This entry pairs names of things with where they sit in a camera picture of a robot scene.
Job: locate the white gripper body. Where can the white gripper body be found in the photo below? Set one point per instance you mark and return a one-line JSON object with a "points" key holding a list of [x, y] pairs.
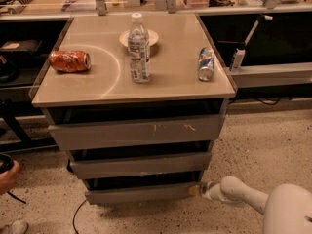
{"points": [[206, 189]]}

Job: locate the grey bottom drawer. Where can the grey bottom drawer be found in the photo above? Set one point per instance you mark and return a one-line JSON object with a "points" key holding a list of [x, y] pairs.
{"points": [[140, 187]]}

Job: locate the grey drawer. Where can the grey drawer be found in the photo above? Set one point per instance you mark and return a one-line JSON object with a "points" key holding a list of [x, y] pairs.
{"points": [[141, 160], [140, 187], [132, 124]]}

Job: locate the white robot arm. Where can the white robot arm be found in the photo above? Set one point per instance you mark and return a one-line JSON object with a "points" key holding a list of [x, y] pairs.
{"points": [[287, 209]]}

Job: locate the grey top drawer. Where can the grey top drawer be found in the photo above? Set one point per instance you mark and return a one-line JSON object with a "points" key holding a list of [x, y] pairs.
{"points": [[132, 124]]}

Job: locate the grey middle drawer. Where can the grey middle drawer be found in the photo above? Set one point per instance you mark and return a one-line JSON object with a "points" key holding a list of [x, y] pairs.
{"points": [[141, 160]]}

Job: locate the grey drawer cabinet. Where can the grey drawer cabinet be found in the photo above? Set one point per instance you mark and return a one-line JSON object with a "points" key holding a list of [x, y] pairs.
{"points": [[173, 67]]}

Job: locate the person's hand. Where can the person's hand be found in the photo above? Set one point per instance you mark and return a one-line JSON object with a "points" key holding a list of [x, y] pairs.
{"points": [[9, 178]]}

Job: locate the blue silver soda can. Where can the blue silver soda can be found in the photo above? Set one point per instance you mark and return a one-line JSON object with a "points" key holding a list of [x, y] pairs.
{"points": [[206, 61]]}

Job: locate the clear plastic water bottle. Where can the clear plastic water bottle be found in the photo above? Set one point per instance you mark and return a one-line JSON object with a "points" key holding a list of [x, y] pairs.
{"points": [[139, 50]]}

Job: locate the small white plate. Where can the small white plate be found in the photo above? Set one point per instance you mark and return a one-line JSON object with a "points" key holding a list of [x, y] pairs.
{"points": [[153, 38]]}

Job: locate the white shoe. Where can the white shoe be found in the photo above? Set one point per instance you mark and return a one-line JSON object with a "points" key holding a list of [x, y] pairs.
{"points": [[16, 227]]}

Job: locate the crushed orange soda can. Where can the crushed orange soda can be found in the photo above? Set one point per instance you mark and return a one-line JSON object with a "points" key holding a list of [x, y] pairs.
{"points": [[70, 61]]}

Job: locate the dark flat case on shelf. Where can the dark flat case on shelf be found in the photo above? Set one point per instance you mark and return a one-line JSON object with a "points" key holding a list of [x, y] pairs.
{"points": [[21, 46]]}

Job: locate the white tube with black handle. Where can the white tube with black handle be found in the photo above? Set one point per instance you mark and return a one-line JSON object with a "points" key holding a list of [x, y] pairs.
{"points": [[240, 51]]}

